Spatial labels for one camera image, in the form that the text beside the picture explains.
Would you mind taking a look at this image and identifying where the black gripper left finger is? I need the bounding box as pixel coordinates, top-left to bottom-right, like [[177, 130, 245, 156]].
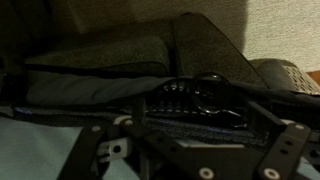
[[58, 98, 218, 180]]

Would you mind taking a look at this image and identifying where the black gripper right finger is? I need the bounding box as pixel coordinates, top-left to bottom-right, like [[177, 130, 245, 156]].
[[248, 101, 320, 180]]

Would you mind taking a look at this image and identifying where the grey fabric sofa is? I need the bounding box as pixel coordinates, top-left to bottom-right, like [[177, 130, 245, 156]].
[[23, 12, 269, 88]]

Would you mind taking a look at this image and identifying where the cream carpet rug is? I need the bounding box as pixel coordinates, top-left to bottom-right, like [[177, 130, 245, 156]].
[[46, 0, 320, 73]]

